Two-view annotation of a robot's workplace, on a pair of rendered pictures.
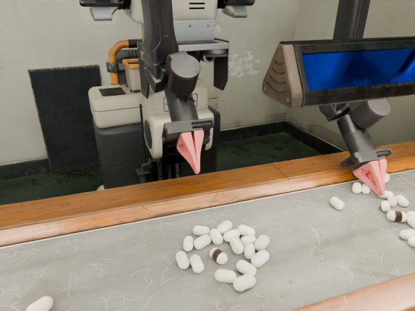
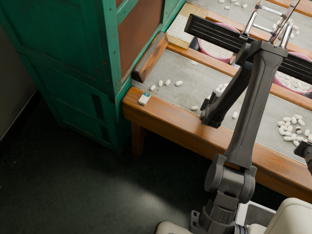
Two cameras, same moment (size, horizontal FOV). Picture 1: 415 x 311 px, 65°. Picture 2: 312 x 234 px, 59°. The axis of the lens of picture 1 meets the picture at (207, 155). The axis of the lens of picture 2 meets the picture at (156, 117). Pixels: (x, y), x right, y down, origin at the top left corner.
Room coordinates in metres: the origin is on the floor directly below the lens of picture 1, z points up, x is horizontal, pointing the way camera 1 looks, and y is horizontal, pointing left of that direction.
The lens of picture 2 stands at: (1.37, -0.19, 1.91)
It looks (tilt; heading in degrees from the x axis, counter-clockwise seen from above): 63 degrees down; 217
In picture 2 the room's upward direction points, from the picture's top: 8 degrees clockwise
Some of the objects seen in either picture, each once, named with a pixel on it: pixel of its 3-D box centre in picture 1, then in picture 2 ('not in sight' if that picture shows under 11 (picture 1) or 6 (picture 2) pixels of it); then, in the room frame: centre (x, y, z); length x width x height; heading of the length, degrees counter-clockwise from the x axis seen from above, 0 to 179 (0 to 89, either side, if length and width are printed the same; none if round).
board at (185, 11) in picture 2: not in sight; (185, 25); (0.35, -0.84, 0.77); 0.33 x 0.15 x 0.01; 18
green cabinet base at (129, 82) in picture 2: not in sight; (133, 41); (0.43, -1.18, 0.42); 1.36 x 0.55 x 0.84; 18
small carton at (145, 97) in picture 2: not in sight; (144, 98); (0.87, -0.65, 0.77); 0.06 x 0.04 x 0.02; 18
